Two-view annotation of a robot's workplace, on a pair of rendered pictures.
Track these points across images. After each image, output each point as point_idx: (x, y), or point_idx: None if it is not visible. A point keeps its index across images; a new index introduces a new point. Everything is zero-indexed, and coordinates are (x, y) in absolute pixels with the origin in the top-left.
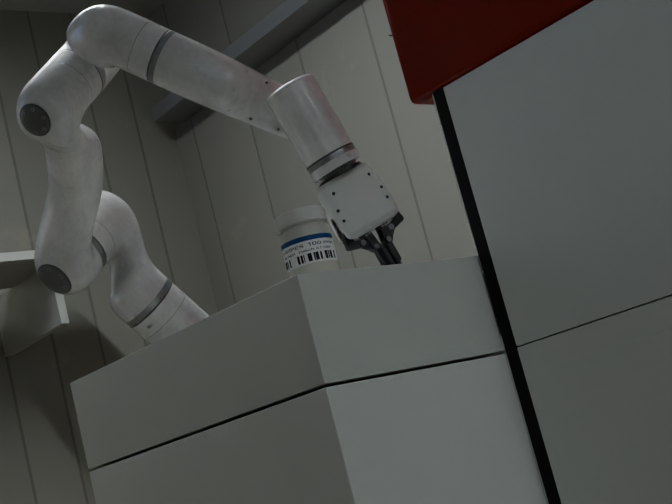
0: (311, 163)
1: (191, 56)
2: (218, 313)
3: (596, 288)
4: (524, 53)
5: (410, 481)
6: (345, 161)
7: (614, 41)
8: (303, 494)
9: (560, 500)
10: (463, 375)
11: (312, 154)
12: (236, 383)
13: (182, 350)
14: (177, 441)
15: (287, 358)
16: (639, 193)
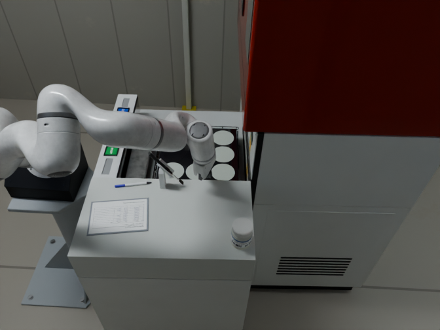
0: (201, 160)
1: (173, 139)
2: (200, 259)
3: (293, 199)
4: (309, 138)
5: None
6: (214, 157)
7: (346, 149)
8: (224, 295)
9: None
10: None
11: (205, 159)
12: (201, 274)
13: (169, 262)
14: (154, 279)
15: (236, 274)
16: (325, 184)
